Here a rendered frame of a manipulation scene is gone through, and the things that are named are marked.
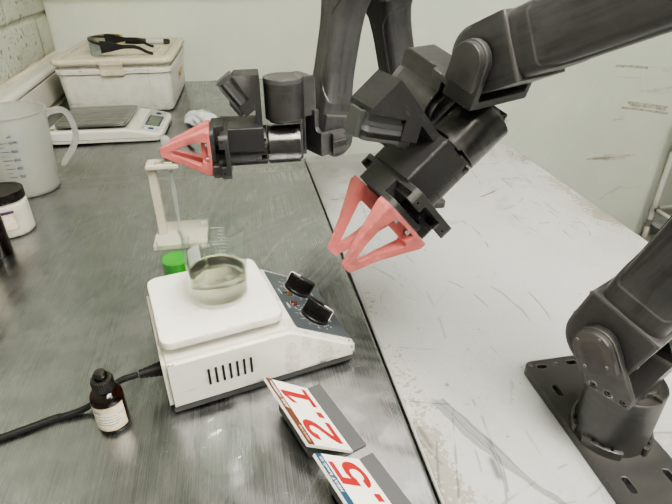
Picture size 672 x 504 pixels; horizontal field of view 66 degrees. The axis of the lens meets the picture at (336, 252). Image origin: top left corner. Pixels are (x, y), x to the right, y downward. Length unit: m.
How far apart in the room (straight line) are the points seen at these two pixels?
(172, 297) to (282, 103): 0.33
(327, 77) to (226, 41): 1.12
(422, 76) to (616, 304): 0.28
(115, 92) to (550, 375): 1.31
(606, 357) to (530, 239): 0.43
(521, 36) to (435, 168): 0.13
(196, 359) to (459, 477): 0.26
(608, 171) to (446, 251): 1.85
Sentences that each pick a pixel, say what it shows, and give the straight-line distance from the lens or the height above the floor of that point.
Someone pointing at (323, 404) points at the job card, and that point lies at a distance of 0.54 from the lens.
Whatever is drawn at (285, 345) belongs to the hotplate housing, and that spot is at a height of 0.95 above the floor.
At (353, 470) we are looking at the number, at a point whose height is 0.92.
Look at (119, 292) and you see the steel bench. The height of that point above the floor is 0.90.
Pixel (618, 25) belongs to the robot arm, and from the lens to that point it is 0.43.
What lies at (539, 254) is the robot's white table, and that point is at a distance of 0.84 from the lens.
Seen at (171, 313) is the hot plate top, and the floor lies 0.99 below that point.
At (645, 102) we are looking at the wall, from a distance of 2.58.
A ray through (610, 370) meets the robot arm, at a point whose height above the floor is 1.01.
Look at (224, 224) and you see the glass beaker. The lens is 0.55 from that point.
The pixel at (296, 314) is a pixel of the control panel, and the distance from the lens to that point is 0.56.
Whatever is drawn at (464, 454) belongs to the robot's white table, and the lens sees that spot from 0.52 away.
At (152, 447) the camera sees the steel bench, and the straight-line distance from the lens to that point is 0.54.
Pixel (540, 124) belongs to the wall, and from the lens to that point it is 2.32.
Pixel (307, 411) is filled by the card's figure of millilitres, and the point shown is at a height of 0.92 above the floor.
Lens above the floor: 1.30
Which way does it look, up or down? 31 degrees down
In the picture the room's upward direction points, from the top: straight up
